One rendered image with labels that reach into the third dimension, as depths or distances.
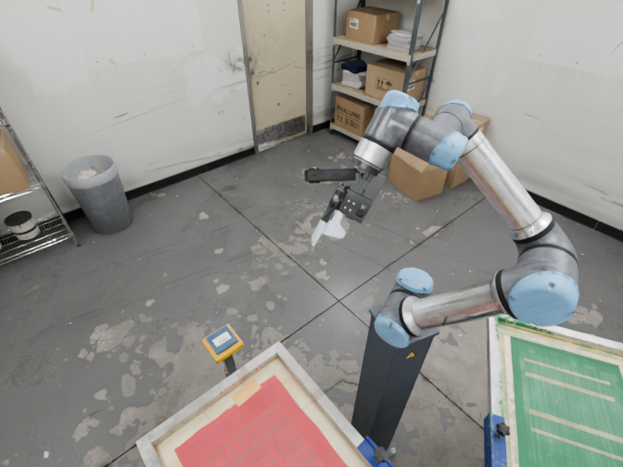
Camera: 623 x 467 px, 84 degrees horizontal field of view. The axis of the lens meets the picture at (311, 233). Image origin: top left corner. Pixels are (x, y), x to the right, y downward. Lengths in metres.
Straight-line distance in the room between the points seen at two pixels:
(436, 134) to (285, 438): 1.08
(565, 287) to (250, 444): 1.05
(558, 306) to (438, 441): 1.75
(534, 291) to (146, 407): 2.32
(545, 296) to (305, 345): 2.02
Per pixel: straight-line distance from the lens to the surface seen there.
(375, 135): 0.74
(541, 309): 0.86
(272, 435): 1.39
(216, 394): 1.44
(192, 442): 1.43
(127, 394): 2.75
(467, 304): 0.94
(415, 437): 2.47
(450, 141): 0.73
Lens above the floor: 2.26
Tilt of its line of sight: 41 degrees down
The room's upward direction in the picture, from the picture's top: straight up
